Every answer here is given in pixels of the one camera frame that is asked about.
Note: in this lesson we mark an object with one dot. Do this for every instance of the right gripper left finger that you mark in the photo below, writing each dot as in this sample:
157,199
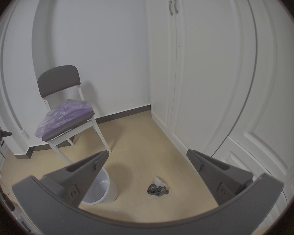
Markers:
83,177

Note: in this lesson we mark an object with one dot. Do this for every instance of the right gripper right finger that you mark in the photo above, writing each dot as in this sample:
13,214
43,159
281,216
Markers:
218,180

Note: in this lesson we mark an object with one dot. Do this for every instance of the black plastic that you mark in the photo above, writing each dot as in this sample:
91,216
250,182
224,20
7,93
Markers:
158,190

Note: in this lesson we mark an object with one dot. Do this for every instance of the purple plastic bag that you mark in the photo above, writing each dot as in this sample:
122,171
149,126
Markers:
63,114

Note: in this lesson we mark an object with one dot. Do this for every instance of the white trash bin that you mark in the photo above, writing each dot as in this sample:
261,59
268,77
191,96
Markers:
110,190

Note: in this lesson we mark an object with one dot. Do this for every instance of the crumpled white paper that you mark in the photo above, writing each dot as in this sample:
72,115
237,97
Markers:
160,181

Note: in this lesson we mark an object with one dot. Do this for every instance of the white chair with grey cushions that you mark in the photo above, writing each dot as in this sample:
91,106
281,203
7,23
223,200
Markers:
58,79

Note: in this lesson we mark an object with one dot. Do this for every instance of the white wardrobe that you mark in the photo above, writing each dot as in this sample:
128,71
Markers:
210,70

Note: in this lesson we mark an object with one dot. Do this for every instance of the white wall socket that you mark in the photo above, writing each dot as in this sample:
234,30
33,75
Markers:
25,133

